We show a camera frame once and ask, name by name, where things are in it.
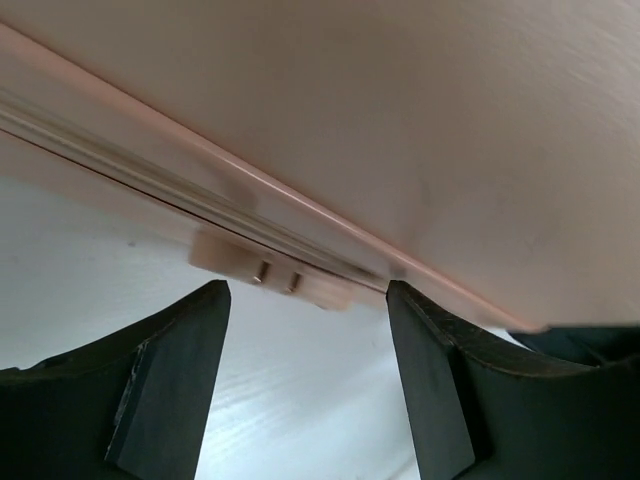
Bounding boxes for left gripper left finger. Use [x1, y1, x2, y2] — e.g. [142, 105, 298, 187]
[1, 280, 231, 479]

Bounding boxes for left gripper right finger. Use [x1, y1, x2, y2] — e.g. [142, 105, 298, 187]
[386, 281, 639, 479]

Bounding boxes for pink hard-shell suitcase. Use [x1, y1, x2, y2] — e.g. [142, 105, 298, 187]
[1, 1, 639, 330]

